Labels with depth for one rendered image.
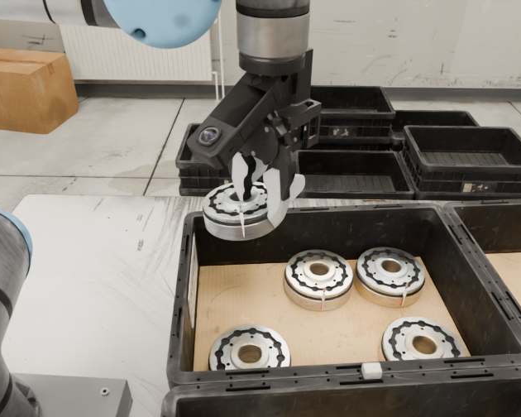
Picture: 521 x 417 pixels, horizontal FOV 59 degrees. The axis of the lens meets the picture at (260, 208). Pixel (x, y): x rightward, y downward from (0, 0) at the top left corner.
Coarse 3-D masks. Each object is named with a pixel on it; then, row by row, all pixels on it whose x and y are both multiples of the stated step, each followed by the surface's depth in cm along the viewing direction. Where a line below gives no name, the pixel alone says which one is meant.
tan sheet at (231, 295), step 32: (224, 288) 71; (256, 288) 71; (352, 288) 71; (224, 320) 66; (256, 320) 66; (288, 320) 66; (320, 320) 66; (352, 320) 66; (384, 320) 66; (448, 320) 66; (320, 352) 62; (352, 352) 62
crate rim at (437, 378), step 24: (216, 384) 47; (240, 384) 47; (264, 384) 47; (288, 384) 47; (312, 384) 47; (336, 384) 47; (360, 384) 47; (384, 384) 47; (408, 384) 47; (432, 384) 47; (456, 384) 47; (168, 408) 45
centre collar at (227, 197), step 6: (228, 192) 62; (234, 192) 62; (252, 192) 61; (222, 198) 61; (228, 198) 61; (252, 198) 60; (258, 198) 61; (228, 204) 60; (234, 204) 59; (240, 204) 59; (246, 204) 59; (252, 204) 60
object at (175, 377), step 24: (192, 216) 70; (456, 240) 65; (504, 312) 55; (168, 360) 49; (408, 360) 49; (432, 360) 49; (456, 360) 49; (480, 360) 49; (504, 360) 49; (168, 384) 49; (192, 384) 47
